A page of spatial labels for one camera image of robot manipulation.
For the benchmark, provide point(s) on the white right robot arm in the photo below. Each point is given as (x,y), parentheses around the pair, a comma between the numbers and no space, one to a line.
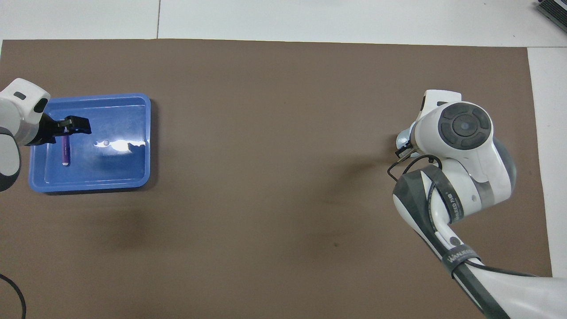
(469,150)

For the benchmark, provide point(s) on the grey ribbed device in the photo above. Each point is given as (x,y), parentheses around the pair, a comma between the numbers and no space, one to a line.
(556,9)

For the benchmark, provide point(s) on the purple pen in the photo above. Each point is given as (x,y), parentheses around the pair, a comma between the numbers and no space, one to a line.
(65,153)

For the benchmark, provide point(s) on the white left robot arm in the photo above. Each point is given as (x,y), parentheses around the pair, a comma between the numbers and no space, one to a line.
(17,110)

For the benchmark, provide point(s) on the brown paper table mat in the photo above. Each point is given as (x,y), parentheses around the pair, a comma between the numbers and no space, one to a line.
(266,199)

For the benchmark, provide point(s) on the clear plastic cup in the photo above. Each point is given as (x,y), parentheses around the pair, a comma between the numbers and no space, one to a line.
(404,138)

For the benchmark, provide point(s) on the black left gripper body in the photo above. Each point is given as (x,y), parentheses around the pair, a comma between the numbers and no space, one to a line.
(44,135)

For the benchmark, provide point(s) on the blue plastic tray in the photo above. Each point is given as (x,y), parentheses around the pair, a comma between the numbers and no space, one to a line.
(110,168)

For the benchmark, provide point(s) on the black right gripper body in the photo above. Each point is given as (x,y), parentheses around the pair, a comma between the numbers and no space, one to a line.
(403,152)

